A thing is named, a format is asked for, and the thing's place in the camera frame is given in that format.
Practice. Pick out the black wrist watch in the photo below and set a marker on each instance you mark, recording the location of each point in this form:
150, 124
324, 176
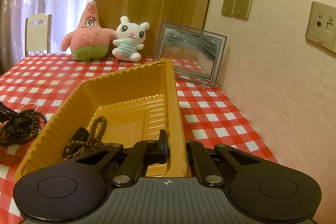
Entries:
19, 125

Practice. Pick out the wall socket plate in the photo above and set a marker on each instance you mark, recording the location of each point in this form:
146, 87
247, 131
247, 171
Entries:
321, 25

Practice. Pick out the wall switch plate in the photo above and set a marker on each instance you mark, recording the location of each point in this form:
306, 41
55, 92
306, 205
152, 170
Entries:
228, 7
242, 9

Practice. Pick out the pink starfish plush toy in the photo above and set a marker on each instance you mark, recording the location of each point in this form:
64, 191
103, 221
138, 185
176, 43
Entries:
89, 41

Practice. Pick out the golden plastic tray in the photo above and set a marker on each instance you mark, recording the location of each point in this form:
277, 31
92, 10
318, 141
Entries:
138, 102

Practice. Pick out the white wooden chair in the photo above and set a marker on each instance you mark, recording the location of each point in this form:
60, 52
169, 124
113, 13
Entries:
38, 33

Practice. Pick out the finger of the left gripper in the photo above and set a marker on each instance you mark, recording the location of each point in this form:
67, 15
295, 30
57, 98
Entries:
6, 113

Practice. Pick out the white bunny plush toy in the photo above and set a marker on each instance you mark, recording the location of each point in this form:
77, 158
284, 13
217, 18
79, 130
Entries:
129, 40

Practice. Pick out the black strap watch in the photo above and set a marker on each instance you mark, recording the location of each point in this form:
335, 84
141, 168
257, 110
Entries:
76, 142

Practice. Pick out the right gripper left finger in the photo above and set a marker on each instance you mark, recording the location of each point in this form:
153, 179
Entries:
140, 156

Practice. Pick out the glass sand art frame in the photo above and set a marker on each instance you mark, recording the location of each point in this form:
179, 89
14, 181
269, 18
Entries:
196, 54

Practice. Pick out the right wall switch plate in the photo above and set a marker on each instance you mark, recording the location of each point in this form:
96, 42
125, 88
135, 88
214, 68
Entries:
242, 9

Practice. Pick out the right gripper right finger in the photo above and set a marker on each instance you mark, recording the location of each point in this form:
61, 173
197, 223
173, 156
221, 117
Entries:
202, 166

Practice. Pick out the left wall switch plate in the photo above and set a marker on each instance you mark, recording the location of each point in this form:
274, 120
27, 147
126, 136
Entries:
228, 7

